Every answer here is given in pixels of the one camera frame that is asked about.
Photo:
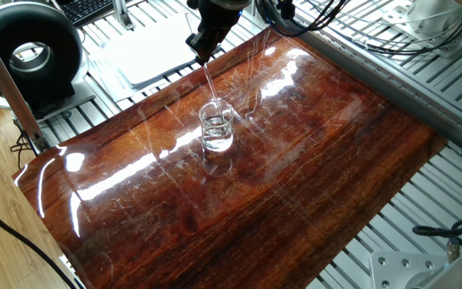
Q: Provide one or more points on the grey camera stand post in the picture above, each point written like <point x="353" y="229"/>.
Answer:
<point x="10" y="96"/>

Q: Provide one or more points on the grey aluminium rail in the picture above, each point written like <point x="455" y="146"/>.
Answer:
<point x="395" y="88"/>

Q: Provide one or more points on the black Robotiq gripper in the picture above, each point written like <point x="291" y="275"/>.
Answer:
<point x="219" y="16"/>

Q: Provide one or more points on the black keyboard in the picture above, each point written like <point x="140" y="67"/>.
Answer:
<point x="82" y="10"/>

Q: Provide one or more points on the aluminium mounting plate with holes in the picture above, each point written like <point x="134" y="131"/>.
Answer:
<point x="395" y="18"/>

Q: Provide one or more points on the clear glass beaker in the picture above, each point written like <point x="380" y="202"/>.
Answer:
<point x="217" y="136"/>

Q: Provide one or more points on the black round fan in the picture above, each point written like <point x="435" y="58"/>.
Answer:
<point x="60" y="40"/>

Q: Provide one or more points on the wood grain table mat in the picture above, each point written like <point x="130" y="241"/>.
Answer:
<point x="255" y="200"/>

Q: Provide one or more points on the short aluminium upright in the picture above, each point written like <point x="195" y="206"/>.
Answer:
<point x="122" y="16"/>

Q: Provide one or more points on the glass stirring rod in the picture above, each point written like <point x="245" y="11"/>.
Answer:
<point x="211" y="86"/>

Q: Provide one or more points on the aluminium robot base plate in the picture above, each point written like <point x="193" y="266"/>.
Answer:
<point x="395" y="269"/>

